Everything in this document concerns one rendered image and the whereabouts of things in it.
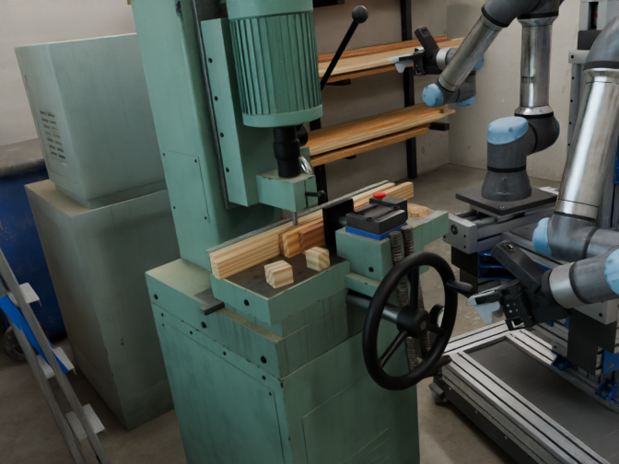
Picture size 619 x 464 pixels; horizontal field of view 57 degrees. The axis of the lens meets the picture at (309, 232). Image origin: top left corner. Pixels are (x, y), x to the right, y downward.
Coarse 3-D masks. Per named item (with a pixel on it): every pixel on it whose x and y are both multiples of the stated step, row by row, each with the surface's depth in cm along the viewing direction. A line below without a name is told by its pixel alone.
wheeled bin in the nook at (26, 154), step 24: (24, 144) 277; (0, 168) 244; (24, 168) 250; (0, 192) 249; (24, 192) 256; (0, 216) 252; (24, 216) 259; (0, 240) 255; (24, 240) 262; (24, 264) 265; (48, 288) 275; (0, 312) 299; (48, 312) 279; (48, 336) 277; (24, 360) 272
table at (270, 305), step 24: (432, 216) 145; (432, 240) 145; (264, 264) 127; (336, 264) 123; (216, 288) 126; (240, 288) 118; (264, 288) 116; (288, 288) 115; (312, 288) 119; (336, 288) 124; (360, 288) 122; (264, 312) 114; (288, 312) 116
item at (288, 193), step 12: (276, 168) 138; (264, 180) 132; (276, 180) 129; (288, 180) 127; (300, 180) 126; (312, 180) 129; (264, 192) 134; (276, 192) 130; (288, 192) 127; (300, 192) 127; (276, 204) 132; (288, 204) 128; (300, 204) 128; (312, 204) 130
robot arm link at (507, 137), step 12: (504, 120) 175; (516, 120) 173; (492, 132) 171; (504, 132) 169; (516, 132) 168; (528, 132) 172; (492, 144) 172; (504, 144) 170; (516, 144) 169; (528, 144) 172; (492, 156) 174; (504, 156) 171; (516, 156) 171
